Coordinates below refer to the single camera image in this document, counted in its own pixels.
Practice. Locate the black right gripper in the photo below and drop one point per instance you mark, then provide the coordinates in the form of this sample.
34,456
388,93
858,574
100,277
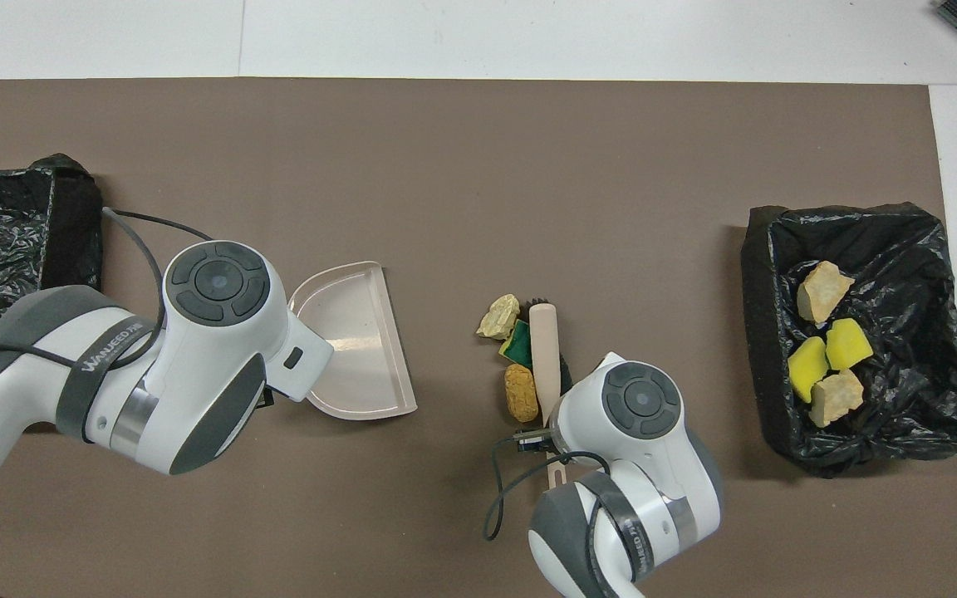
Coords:
535,442

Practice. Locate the brown oval bread roll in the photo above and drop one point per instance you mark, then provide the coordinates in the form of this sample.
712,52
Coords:
520,392

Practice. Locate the beige hand brush black bristles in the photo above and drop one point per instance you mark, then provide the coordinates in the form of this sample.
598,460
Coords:
543,357

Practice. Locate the thin green yellow sponge scrap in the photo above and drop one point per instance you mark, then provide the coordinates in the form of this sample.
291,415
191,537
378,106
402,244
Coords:
518,342

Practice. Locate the pale bread piece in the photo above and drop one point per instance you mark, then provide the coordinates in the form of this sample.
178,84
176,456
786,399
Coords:
499,318

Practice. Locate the beige plastic dustpan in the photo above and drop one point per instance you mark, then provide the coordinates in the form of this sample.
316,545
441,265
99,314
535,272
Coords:
354,349

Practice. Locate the thick yellow green sponge chunk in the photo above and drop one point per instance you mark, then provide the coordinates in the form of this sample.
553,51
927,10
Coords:
808,370

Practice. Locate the pale bread chunk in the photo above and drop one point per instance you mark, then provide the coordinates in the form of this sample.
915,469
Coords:
836,399

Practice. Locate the striped croissant piece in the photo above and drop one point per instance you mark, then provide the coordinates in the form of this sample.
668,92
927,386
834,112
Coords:
823,292

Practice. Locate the yellow notched sponge piece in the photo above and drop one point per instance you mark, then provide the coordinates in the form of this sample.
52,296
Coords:
850,343

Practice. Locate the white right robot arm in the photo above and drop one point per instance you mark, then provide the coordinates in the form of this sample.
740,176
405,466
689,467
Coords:
636,399

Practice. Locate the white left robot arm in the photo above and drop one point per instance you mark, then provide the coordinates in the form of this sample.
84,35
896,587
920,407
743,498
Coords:
213,349

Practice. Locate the brown table mat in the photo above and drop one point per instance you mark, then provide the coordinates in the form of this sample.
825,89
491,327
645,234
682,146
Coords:
528,124

